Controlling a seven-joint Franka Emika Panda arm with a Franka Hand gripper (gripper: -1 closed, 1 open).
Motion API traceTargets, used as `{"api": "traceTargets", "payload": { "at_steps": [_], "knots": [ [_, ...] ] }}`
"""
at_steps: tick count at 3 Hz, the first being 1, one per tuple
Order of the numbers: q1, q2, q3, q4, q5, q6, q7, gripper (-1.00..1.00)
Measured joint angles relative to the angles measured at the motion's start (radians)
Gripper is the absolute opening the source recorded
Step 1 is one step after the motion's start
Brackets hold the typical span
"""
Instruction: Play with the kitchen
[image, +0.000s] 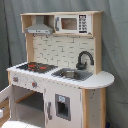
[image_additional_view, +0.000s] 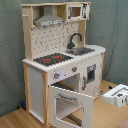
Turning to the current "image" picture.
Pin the wooden toy kitchen unit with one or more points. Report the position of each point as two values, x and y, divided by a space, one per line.
61 50

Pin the black stovetop red burners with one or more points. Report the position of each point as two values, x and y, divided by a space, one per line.
37 67

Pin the grey range hood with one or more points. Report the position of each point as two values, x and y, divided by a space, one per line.
39 27

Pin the left red stove knob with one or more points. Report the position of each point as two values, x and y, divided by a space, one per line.
15 79

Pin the white oven door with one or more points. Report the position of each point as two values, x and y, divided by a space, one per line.
4 94

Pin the red stove knob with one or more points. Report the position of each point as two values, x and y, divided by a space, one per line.
34 84
15 79

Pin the white cupboard door with dispenser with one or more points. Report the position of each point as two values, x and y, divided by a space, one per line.
63 106

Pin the right red stove knob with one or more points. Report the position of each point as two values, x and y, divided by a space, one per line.
34 84

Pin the black toy faucet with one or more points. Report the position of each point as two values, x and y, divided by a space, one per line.
80 65

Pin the white toy microwave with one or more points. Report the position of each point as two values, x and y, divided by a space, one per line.
73 24

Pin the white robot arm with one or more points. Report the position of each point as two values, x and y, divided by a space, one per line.
16 124

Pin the grey toy sink basin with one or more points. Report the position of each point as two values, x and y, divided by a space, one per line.
74 74

